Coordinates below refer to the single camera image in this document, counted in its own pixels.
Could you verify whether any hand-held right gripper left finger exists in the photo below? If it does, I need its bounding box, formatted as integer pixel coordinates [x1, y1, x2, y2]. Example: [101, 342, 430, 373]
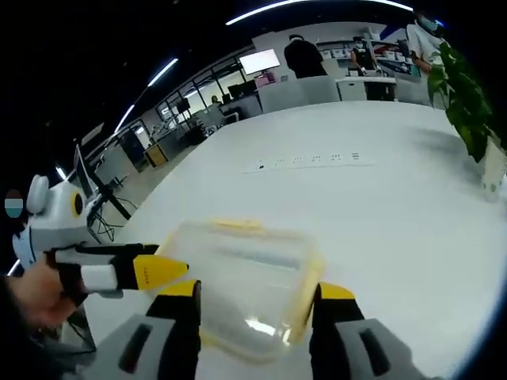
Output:
[81, 279, 204, 380]

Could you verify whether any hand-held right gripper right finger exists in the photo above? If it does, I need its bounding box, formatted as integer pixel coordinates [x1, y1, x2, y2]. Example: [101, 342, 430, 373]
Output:
[310, 281, 440, 380]

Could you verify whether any clear container with yellow buckle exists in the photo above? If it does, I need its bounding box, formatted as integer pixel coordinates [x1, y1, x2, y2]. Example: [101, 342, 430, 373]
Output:
[154, 216, 328, 363]

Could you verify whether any person's left hand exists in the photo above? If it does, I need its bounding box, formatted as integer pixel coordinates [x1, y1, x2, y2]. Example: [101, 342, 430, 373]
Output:
[13, 256, 89, 329]

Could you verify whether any black laptop stand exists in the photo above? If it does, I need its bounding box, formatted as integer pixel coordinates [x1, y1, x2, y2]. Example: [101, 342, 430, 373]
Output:
[87, 189, 132, 222]

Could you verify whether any open laptop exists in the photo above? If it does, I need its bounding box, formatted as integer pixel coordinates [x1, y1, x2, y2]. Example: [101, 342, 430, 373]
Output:
[74, 144, 105, 211]

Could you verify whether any yellow framed dark cabinet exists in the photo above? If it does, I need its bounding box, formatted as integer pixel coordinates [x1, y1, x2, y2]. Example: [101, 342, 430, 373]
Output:
[143, 142, 170, 168]

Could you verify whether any white power strip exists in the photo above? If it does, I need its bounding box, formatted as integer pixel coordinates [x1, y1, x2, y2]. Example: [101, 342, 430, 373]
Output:
[242, 150, 376, 176]

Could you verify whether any pink box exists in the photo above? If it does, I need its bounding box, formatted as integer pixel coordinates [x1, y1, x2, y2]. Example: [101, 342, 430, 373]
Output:
[254, 70, 277, 90]

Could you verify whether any bright monitor screen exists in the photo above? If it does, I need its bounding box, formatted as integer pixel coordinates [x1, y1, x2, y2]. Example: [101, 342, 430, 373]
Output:
[238, 48, 280, 75]

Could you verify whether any grey chair back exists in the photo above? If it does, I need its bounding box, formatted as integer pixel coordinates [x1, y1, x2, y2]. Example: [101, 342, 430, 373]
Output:
[395, 73, 432, 106]
[259, 75, 341, 115]

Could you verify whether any white counter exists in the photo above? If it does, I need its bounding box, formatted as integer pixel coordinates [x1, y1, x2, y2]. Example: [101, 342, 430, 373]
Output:
[335, 76, 397, 102]

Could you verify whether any long ceiling light strip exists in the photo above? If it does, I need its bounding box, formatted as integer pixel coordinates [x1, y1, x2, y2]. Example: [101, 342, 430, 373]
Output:
[225, 0, 413, 25]

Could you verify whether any green potted plant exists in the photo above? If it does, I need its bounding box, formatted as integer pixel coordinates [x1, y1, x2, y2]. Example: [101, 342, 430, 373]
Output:
[427, 41, 507, 195]

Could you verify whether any black floor cable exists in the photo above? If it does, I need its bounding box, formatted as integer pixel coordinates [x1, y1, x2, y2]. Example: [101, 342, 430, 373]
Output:
[85, 205, 118, 245]

